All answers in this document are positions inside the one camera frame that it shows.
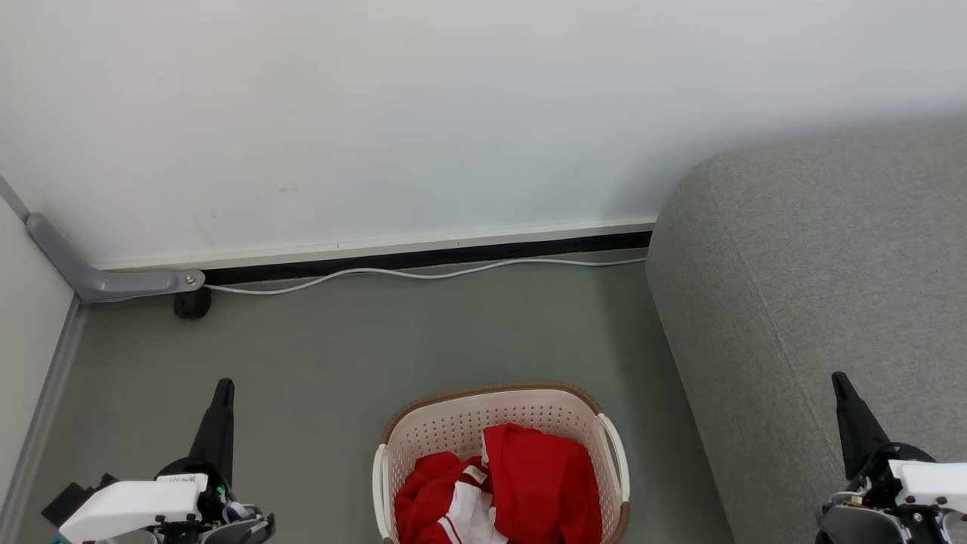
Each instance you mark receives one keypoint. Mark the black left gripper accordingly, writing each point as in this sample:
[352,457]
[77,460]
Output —
[217,491]

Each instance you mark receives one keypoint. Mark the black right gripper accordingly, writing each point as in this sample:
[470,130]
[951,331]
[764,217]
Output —
[861,525]

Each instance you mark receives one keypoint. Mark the grey fabric sofa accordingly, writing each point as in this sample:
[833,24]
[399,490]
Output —
[816,264]

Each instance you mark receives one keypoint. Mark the black connector block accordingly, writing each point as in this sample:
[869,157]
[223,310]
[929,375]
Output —
[69,500]

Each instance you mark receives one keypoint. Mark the grey skirting strip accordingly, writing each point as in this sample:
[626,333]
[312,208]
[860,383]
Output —
[45,408]

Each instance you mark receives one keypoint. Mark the red and white garment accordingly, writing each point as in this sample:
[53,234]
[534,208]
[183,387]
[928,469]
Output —
[424,491]

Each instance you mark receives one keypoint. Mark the white perforated laundry basket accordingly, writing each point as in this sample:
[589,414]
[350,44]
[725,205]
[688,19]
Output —
[453,423]

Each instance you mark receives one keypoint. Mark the white and black skirting board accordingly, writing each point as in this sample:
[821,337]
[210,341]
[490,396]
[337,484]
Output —
[529,246]

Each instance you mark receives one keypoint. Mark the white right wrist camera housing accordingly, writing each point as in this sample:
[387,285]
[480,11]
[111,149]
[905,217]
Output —
[933,480]

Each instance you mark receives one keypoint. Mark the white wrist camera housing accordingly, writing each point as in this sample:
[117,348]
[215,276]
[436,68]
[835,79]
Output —
[933,480]
[128,505]

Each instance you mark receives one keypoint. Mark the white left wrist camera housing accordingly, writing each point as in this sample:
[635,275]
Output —
[128,505]

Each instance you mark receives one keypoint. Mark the grey metal bracket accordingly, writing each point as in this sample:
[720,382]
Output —
[113,285]

